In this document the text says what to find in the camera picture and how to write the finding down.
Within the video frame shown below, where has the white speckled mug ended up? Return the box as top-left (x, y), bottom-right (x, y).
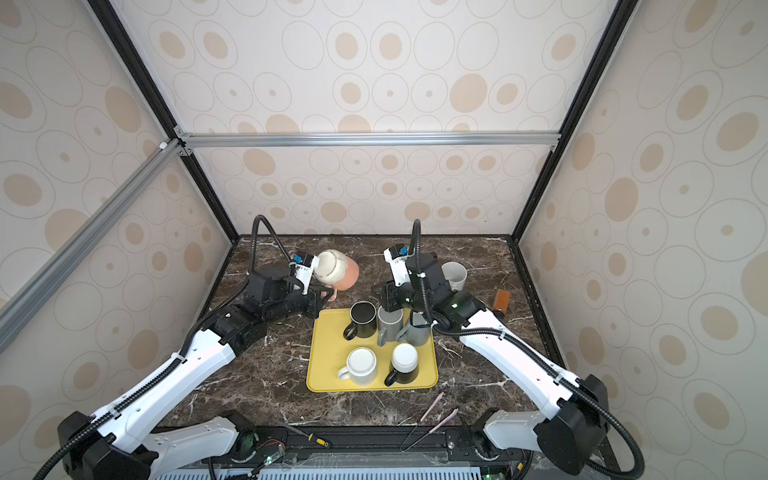
top-left (442, 262), bottom-right (468, 291)

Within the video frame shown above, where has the pink cream mug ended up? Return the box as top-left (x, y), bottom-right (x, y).
top-left (314, 249), bottom-right (360, 301)

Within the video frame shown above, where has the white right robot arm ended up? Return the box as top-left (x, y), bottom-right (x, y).
top-left (373, 244), bottom-right (645, 479)

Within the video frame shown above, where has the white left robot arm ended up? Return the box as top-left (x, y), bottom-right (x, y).
top-left (35, 267), bottom-right (334, 479)

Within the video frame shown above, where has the grey mug lying back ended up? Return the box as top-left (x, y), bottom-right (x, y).
top-left (396, 311), bottom-right (431, 347)

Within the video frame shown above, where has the tall grey mug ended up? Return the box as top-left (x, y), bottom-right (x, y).
top-left (377, 306), bottom-right (404, 347)

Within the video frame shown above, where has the black mug white bottom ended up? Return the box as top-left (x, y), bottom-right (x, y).
top-left (384, 343), bottom-right (419, 387)

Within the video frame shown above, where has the white mug front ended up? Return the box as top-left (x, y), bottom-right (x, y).
top-left (337, 347), bottom-right (377, 386)

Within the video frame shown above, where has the pink tweezers left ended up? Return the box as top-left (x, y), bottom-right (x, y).
top-left (400, 392), bottom-right (445, 452)

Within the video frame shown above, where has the yellow black screwdriver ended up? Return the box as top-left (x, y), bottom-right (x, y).
top-left (279, 422), bottom-right (330, 448)

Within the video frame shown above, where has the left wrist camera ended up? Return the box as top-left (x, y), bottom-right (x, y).
top-left (290, 251), bottom-right (319, 295)

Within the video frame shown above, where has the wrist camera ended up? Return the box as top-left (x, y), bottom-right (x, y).
top-left (383, 243), bottom-right (410, 287)
top-left (290, 251), bottom-right (319, 295)

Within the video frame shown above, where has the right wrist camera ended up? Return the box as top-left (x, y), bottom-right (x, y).
top-left (383, 243), bottom-right (410, 287)

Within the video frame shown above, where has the horizontal aluminium frame bar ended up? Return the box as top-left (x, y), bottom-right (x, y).
top-left (180, 131), bottom-right (561, 148)

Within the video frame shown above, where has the left aluminium frame bar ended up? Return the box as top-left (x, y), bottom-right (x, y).
top-left (1, 139), bottom-right (181, 350)

